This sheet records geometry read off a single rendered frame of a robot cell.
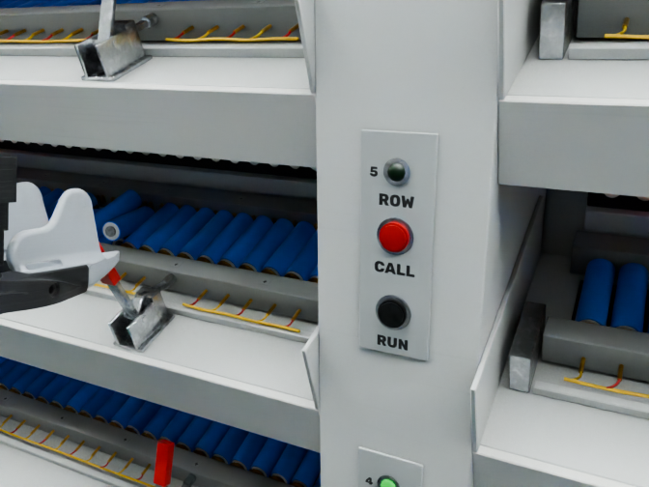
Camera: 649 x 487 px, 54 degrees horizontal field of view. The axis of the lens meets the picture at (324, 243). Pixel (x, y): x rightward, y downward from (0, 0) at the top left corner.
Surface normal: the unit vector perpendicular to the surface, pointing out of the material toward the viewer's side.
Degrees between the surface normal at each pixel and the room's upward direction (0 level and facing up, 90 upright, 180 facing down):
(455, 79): 90
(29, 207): 86
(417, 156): 90
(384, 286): 90
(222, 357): 19
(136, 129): 109
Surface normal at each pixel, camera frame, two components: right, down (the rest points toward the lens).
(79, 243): 0.90, 0.13
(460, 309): -0.45, 0.28
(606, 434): -0.15, -0.81
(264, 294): -0.43, 0.57
